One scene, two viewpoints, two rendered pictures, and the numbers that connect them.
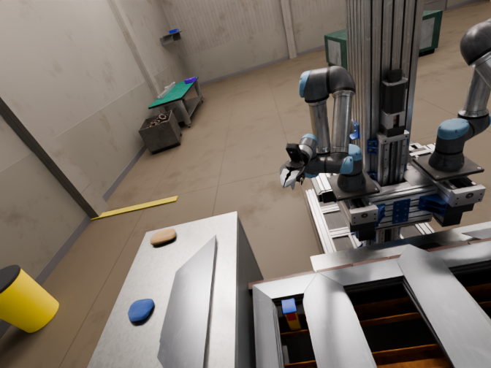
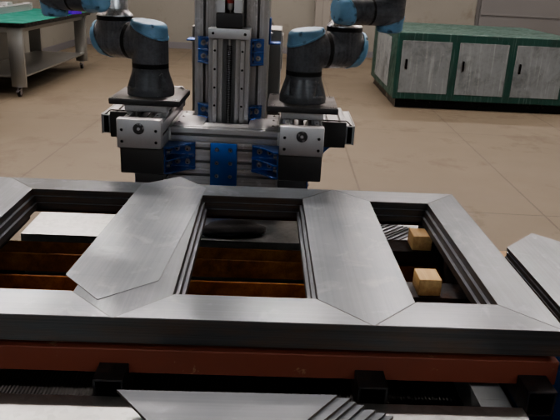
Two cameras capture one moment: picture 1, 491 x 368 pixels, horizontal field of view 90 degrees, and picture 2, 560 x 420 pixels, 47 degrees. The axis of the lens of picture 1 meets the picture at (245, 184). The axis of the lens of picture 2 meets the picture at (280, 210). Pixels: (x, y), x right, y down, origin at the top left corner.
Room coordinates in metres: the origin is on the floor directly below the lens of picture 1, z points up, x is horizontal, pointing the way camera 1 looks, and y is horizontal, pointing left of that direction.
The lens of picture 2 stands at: (-1.06, -0.59, 1.42)
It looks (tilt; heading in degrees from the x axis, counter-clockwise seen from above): 20 degrees down; 349
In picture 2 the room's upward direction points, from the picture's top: 3 degrees clockwise
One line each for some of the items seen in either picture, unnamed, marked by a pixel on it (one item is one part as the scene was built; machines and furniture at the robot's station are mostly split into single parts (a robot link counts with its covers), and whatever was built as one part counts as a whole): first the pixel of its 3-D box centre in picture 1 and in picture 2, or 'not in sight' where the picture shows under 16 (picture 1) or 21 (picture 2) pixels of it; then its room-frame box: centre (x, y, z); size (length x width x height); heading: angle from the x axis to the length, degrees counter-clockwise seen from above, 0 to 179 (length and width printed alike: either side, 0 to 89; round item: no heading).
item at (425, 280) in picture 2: not in sight; (427, 282); (0.14, -1.18, 0.79); 0.06 x 0.05 x 0.04; 171
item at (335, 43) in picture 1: (374, 42); (463, 63); (6.96, -4.58, 0.44); 2.15 x 1.96 x 0.88; 80
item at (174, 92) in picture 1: (181, 101); (28, 42); (7.83, 1.00, 0.47); 2.61 x 1.03 x 0.94; 169
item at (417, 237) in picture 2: not in sight; (419, 239); (0.38, -1.26, 0.79); 0.06 x 0.05 x 0.04; 171
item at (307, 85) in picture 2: (447, 155); (302, 85); (0.98, -1.06, 1.09); 0.15 x 0.15 x 0.10
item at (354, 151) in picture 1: (348, 158); (147, 41); (1.08, -0.57, 1.20); 0.13 x 0.12 x 0.14; 53
